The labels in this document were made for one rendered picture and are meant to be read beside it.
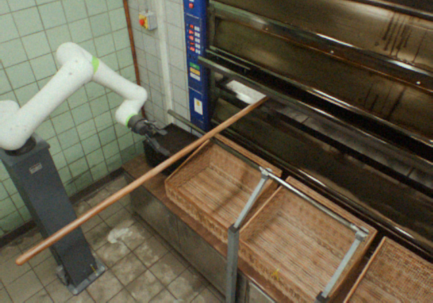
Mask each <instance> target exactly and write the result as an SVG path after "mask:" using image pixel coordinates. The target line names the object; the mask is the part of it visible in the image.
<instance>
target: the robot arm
mask: <svg viewBox="0 0 433 303"><path fill-rule="evenodd" d="M56 59H57V61H58V63H59V64H60V65H61V66H62V67H61V68H60V70H59V71H58V72H57V73H56V75H55V76H54V77H53V78H52V79H51V80H50V81H49V82H48V83H47V84H46V85H45V86H44V87H43V88H42V89H41V90H40V91H39V92H38V93H37V94H36V95H35V96H34V97H33V98H32V99H30V100H29V101H28V102H27V103H26V104H25V105H24V106H22V107H21V108H20V107H19V105H18V104H17V103H16V102H14V101H12V100H6V101H0V148H2V149H3V150H4V152H5V153H6V154H7V155H8V156H21V155H24V154H27V153H28V152H30V151H31V150H32V149H33V148H34V147H35V145H36V143H37V142H36V140H35V138H34V137H32V136H31V135H32V134H33V133H34V131H35V130H36V129H37V127H38V126H39V125H40V124H41V123H42V122H43V121H44V120H45V119H46V117H48V115H50V113H52V112H53V111H54V110H55V109H56V108H57V107H58V106H59V105H60V104H62V103H63V102H64V101H65V100H67V99H68V98H69V97H70V96H71V95H72V94H74V93H75V92H77V91H78V90H79V89H80V88H82V87H83V86H85V85H86V84H87V83H89V82H90V81H91V82H94V83H96V84H99V85H101V86H103V87H105V88H107V89H109V90H111V91H113V92H115V93H116V94H118V95H119V96H121V97H123V98H125V100H124V101H123V103H122V105H121V106H120V107H119V108H118V109H117V111H116V115H115V117H116V120H117V122H118V123H119V124H121V125H124V126H126V127H128V128H129V129H130V130H132V131H133V132H134V133H137V134H140V135H144V136H146V137H147V140H146V142H147V143H149V145H150V146H151V147H152V148H153V150H154V151H155V152H156V153H157V154H158V153H159V152H160V153H161V154H162V155H164V156H165V157H166V156H167V155H169V154H170V153H169V152H168V151H166V150H165V149H164V148H162V147H160V146H159V145H158V143H157V142H156V140H155V136H154V135H153V130H152V129H154V130H155V131H156V132H158V133H160V134H161V135H162V136H164V135H165V134H167V132H166V131H165V130H164V129H162V128H161V127H159V126H158V125H157V121H155V120H148V119H145V118H142V117H141V116H140V115H138V113H139V111H140V109H141V108H142V106H143V105H144V103H145V102H146V101H147V91H146V90H145V89H144V88H143V87H140V86H139V85H136V84H135V83H132V82H131V81H129V80H127V79H125V78H124V77H122V76H121V75H119V74H118V73H116V72H115V71H113V70H112V69H111V68H109V67H108V66H107V65H105V64H104V63H103V62H102V61H101V60H100V59H99V58H96V57H95V56H94V55H92V54H90V53H89V52H88V51H86V50H85V49H83V48H82V47H80V46H78V45H76V44H74V43H64V44H62V45H60V46H59V47H58V49H57V51H56ZM150 125H153V126H151V127H150ZM150 137H152V138H150Z"/></svg>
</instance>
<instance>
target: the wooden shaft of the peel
mask: <svg viewBox="0 0 433 303"><path fill-rule="evenodd" d="M268 99H270V97H269V96H267V95H265V96H262V97H261V98H260V99H259V100H258V101H256V102H254V103H253V104H251V105H250V106H248V107H247V108H245V109H244V110H242V111H241V112H239V113H238V114H236V115H235V116H233V117H231V118H230V119H228V120H227V121H225V122H224V123H222V124H221V125H219V126H218V127H216V128H214V129H212V130H211V131H209V132H208V133H206V134H205V135H203V136H202V137H200V138H199V139H197V140H196V141H195V142H194V143H192V144H191V145H189V146H187V147H186V148H185V149H183V150H181V151H180V152H179V153H177V154H175V155H174V156H173V157H170V158H169V159H167V160H165V161H164V162H163V163H161V164H159V165H158V166H157V167H155V168H153V169H152V170H150V171H149V172H147V173H145V174H144V175H143V176H141V177H139V178H138V179H137V180H135V181H133V182H132V183H131V184H129V185H127V186H126V187H124V188H123V189H121V191H119V192H118V193H116V194H115V195H113V196H112V197H110V198H108V199H107V200H106V201H104V202H102V203H101V204H100V205H98V206H96V207H95V208H94V209H92V210H90V211H88V212H87V213H86V214H84V215H82V216H81V217H80V218H78V219H76V220H75V221H74V222H72V223H70V224H69V225H67V226H66V227H64V228H63V229H60V230H59V231H57V232H56V233H54V234H53V235H51V236H50V237H48V238H47V239H46V240H44V241H42V242H41V243H40V244H38V245H37V246H35V247H34V248H32V249H31V250H29V251H27V252H26V253H24V254H23V255H22V256H21V257H19V258H17V259H16V264H17V265H18V266H22V265H23V264H25V263H26V262H27V261H29V260H30V259H31V258H33V257H35V256H36V255H37V254H39V253H40V252H42V251H43V250H45V249H46V248H48V247H49V246H51V245H52V244H53V243H55V242H56V241H57V240H59V239H61V238H63V237H65V236H66V235H67V234H69V233H71V232H72V231H73V230H75V229H77V228H78V227H80V226H81V225H82V224H84V223H85V222H87V221H88V220H90V219H91V218H93V217H94V216H96V215H97V214H99V213H100V212H102V211H103V210H105V209H106V208H108V207H109V206H111V205H112V204H114V203H115V202H117V201H118V200H120V199H121V198H123V197H124V196H126V195H127V194H128V193H130V192H132V191H133V190H134V189H136V188H138V186H140V185H141V184H142V183H144V182H146V181H147V180H148V179H150V178H152V177H153V176H154V175H156V174H158V173H159V172H160V171H162V170H164V169H165V168H166V167H168V166H170V165H171V164H173V163H174V162H176V161H177V160H179V159H180V158H182V157H183V156H185V155H186V154H188V153H189V152H191V151H192V150H194V149H195V148H197V147H198V146H200V145H201V144H203V143H204V142H206V140H208V139H209V138H211V137H212V136H214V135H215V134H217V133H219V132H220V131H222V130H223V129H225V128H226V127H228V126H229V125H230V124H232V123H234V122H235V121H236V120H238V119H240V118H241V117H242V116H244V115H246V114H247V113H248V112H250V111H252V110H253V109H254V108H256V107H258V106H259V105H260V104H262V103H264V102H266V101H267V100H268Z"/></svg>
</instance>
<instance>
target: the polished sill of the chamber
mask: <svg viewBox="0 0 433 303"><path fill-rule="evenodd" d="M214 88H215V92H217V93H220V94H221V95H224V96H225V97H228V98H229V99H230V100H231V101H234V102H235V103H238V104H240V105H241V106H243V107H245V108H247V107H248V106H250V105H251V104H253V103H254V102H256V100H254V99H253V98H251V97H249V96H247V95H245V94H243V93H241V92H239V91H237V90H235V89H233V88H231V87H229V86H227V85H225V84H223V83H221V84H219V85H216V86H215V87H214ZM252 111H253V112H255V113H256V114H258V115H260V116H263V117H265V118H267V119H269V120H270V121H272V122H274V123H276V124H278V125H280V126H282V127H284V128H285V129H288V130H289V131H292V132H293V133H296V134H297V135H299V136H301V137H303V138H305V139H307V140H309V141H310V142H311V143H313V144H315V145H317V146H319V147H321V148H323V149H325V150H327V151H328V152H330V153H333V154H335V155H337V156H339V157H341V158H342V159H344V160H346V161H348V162H350V163H352V164H354V165H355V166H357V167H359V168H361V169H363V170H365V171H367V172H368V173H370V174H372V175H374V176H376V177H378V178H380V179H382V180H383V181H385V182H387V183H390V184H391V185H394V186H395V187H397V188H399V189H401V190H403V191H405V192H407V193H408V194H410V195H412V196H413V197H416V198H417V199H419V200H421V201H423V202H425V203H427V204H429V205H431V206H432V207H433V189H431V188H429V187H427V186H425V185H423V184H421V183H419V182H417V181H415V180H413V179H411V178H410V177H407V176H405V175H403V174H401V173H399V172H397V171H395V170H393V169H391V168H389V167H387V166H385V165H383V164H381V163H379V162H377V161H375V160H373V159H371V158H369V157H367V156H365V155H363V154H361V153H359V152H358V151H356V150H354V149H352V148H350V147H348V146H346V145H344V144H342V143H340V142H338V141H336V140H335V139H333V138H331V137H328V136H327V135H324V134H323V133H320V132H319V131H316V130H315V129H312V128H311V127H309V126H307V125H305V124H303V123H301V122H299V121H297V120H294V119H293V118H290V117H289V116H286V115H285V114H282V113H281V112H278V111H277V110H274V109H273V108H270V107H269V106H266V105H265V104H263V103H262V104H260V105H259V106H258V107H256V108H254V109H253V110H252Z"/></svg>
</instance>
